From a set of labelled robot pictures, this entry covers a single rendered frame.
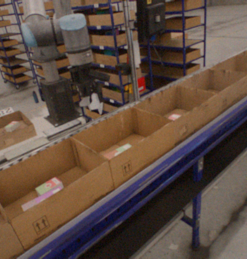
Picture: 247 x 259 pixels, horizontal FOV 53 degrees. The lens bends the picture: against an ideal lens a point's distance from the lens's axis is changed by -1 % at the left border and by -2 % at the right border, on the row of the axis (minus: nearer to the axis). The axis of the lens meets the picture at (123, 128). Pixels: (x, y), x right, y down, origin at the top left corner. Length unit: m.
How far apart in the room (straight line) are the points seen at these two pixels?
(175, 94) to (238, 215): 1.09
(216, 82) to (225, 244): 1.14
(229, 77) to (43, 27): 1.28
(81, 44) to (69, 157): 0.54
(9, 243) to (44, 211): 0.14
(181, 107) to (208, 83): 0.38
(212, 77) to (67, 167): 1.22
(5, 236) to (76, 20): 0.72
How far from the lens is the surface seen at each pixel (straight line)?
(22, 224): 0.89
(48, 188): 1.10
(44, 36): 1.03
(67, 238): 0.92
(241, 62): 2.26
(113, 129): 1.31
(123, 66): 2.08
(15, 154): 1.82
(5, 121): 2.27
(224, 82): 1.90
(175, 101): 1.65
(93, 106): 0.98
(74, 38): 0.91
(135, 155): 1.05
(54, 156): 1.17
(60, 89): 1.98
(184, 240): 1.99
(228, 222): 2.13
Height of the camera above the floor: 1.60
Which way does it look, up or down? 29 degrees down
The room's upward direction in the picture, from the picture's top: 8 degrees counter-clockwise
